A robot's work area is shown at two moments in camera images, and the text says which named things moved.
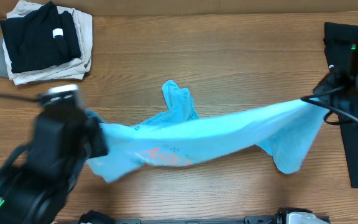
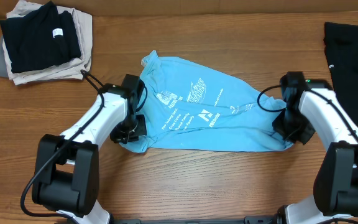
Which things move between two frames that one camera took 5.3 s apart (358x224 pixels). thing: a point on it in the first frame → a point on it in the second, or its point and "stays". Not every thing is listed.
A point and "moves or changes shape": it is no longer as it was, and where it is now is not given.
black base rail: [101, 218] stays
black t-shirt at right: [346, 48] stays
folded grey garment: [0, 69] stays
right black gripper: [324, 90] → [291, 126]
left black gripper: [96, 134] → [118, 137]
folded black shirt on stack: [40, 37] stays
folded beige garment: [73, 69] stays
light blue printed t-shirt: [179, 136] moves or changes shape
